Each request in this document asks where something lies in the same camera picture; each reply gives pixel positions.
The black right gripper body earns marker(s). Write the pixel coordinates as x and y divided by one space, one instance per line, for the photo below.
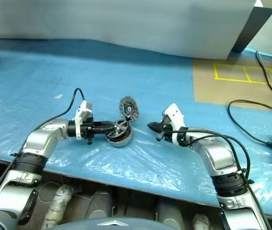
167 130

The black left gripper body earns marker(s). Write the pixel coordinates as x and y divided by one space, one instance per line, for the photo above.
90 128

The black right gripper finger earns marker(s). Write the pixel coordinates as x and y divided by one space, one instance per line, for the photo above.
156 124
157 130

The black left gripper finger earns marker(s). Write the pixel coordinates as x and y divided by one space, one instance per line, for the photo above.
108 124
107 130

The silver motor stator copper windings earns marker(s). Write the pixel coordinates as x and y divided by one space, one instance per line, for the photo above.
122 142

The small metal gear disc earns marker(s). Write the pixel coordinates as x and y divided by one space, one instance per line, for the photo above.
128 107

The small grey tape scrap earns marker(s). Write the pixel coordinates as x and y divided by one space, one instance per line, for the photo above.
59 96

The brown cardboard mat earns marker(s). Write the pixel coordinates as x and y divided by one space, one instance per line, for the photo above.
205 88

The blue plastic table sheet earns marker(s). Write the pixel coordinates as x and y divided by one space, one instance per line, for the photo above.
30 83

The grey rounded robot leg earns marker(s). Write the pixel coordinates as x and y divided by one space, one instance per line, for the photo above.
100 206
170 215

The white wrapped robot foot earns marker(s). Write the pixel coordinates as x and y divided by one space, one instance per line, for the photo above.
59 203
201 222

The grey robot torso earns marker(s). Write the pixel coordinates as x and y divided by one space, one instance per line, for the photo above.
112 224

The large white board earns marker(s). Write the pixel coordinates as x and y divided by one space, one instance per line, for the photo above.
116 21

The dark grey panel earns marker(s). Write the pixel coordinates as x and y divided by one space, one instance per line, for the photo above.
253 30

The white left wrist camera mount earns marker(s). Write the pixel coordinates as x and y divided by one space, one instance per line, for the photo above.
82 112

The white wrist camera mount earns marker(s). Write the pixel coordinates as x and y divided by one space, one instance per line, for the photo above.
174 112
82 112

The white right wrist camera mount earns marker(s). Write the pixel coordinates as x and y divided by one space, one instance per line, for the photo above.
174 112

